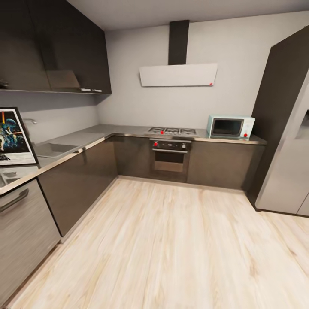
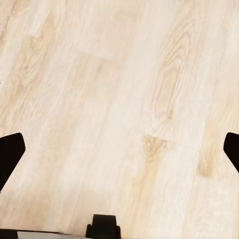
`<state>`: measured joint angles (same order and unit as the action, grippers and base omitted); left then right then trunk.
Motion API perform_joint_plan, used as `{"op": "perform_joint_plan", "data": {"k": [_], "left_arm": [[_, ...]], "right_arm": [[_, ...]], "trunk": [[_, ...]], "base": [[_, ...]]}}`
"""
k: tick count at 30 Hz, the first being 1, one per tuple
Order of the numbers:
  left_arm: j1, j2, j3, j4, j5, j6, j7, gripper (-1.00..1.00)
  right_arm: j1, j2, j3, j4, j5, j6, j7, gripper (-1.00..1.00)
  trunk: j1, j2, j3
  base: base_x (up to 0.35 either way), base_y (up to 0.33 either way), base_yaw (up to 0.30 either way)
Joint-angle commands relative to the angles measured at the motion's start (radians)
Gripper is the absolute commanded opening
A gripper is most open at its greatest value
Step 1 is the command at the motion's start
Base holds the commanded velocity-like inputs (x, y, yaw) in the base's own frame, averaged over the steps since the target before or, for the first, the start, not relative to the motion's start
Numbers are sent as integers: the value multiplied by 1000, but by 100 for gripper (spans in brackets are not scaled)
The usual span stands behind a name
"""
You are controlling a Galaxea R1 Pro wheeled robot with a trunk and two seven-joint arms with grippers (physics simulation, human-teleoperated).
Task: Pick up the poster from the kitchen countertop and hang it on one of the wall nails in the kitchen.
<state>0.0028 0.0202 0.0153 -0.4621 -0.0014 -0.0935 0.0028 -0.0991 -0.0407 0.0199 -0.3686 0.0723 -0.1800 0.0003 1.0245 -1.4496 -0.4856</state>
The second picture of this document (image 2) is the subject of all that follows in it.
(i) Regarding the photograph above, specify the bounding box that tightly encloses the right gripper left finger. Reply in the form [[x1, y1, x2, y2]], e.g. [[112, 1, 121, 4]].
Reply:
[[0, 132, 26, 192]]

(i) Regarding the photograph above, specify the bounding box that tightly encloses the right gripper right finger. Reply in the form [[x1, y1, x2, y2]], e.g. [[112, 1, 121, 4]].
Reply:
[[223, 132, 239, 173]]

